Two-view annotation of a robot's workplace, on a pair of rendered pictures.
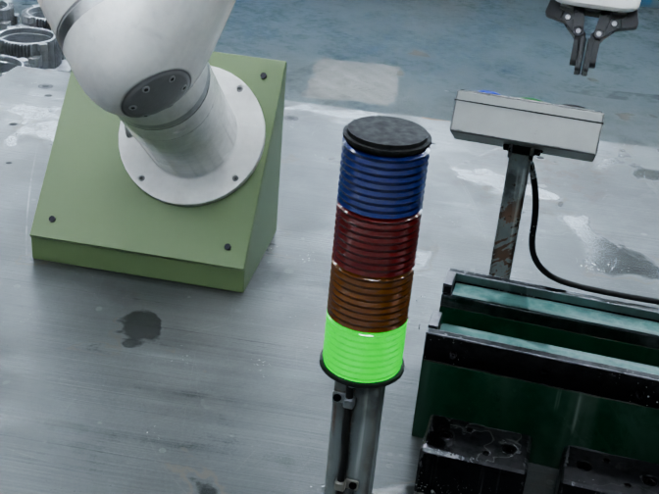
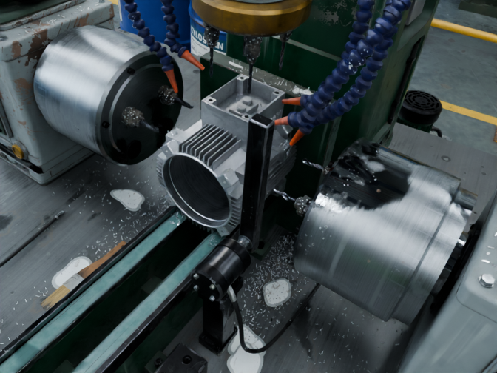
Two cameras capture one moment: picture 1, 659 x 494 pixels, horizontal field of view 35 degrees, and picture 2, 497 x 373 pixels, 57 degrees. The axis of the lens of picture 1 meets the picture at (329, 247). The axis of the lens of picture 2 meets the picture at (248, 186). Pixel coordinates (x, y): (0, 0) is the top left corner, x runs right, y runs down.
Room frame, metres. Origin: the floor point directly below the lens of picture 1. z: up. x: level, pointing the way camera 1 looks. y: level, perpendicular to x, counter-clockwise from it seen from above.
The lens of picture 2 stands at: (0.59, -0.02, 1.59)
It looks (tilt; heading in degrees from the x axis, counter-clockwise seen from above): 44 degrees down; 288
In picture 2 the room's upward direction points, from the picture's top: 5 degrees clockwise
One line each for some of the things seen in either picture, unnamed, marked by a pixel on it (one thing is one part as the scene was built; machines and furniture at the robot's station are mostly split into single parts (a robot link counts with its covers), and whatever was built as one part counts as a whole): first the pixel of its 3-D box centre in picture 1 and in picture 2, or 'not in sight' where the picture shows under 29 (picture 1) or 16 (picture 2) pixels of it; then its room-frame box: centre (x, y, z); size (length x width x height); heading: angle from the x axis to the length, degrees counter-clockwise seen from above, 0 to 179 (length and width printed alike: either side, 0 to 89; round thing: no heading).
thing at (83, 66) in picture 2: not in sight; (96, 86); (1.18, -0.70, 1.04); 0.37 x 0.25 x 0.25; 167
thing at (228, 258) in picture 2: not in sight; (293, 245); (0.67, -0.56, 0.92); 0.45 x 0.13 x 0.24; 77
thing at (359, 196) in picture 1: (382, 172); not in sight; (0.66, -0.03, 1.19); 0.06 x 0.06 x 0.04
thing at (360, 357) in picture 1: (364, 338); not in sight; (0.66, -0.03, 1.05); 0.06 x 0.06 x 0.04
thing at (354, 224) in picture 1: (377, 230); not in sight; (0.66, -0.03, 1.14); 0.06 x 0.06 x 0.04
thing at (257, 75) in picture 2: not in sight; (269, 141); (0.80, -0.78, 0.97); 0.30 x 0.11 x 0.34; 167
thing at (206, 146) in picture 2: not in sight; (228, 163); (0.83, -0.62, 1.02); 0.20 x 0.19 x 0.19; 77
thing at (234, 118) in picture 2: not in sight; (242, 113); (0.83, -0.66, 1.11); 0.12 x 0.11 x 0.07; 77
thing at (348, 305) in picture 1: (370, 285); not in sight; (0.66, -0.03, 1.10); 0.06 x 0.06 x 0.04
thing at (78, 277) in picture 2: not in sight; (89, 275); (1.04, -0.41, 0.80); 0.21 x 0.05 x 0.01; 78
